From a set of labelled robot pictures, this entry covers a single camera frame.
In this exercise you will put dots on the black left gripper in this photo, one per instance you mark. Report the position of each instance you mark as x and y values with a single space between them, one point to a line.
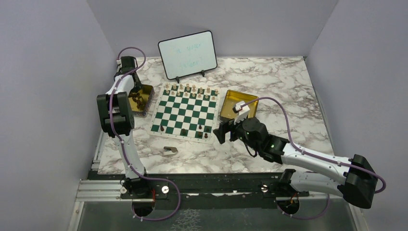
138 86

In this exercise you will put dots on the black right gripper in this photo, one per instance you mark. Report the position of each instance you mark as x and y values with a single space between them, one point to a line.
224 127

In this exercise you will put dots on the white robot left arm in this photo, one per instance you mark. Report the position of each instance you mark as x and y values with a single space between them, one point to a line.
117 120

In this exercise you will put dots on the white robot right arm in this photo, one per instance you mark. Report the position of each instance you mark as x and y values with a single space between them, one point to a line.
350 178

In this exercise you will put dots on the dark pieces in tin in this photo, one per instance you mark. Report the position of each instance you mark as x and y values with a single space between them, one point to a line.
137 98

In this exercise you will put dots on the green white chess board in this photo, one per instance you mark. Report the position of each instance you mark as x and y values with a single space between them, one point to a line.
176 113

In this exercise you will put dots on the light chess pieces row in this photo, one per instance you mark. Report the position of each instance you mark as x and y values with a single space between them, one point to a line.
190 91

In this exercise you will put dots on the left gold tin box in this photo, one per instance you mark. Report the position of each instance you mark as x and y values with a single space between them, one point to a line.
147 92

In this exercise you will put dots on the small whiteboard on stand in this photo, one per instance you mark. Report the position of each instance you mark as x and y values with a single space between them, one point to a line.
187 55

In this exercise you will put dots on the beige plastic clip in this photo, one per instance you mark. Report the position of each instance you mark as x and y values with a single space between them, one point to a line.
170 150

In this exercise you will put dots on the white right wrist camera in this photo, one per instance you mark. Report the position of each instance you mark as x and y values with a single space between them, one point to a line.
242 110

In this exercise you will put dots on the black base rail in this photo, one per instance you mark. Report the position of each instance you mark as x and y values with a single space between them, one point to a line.
210 191

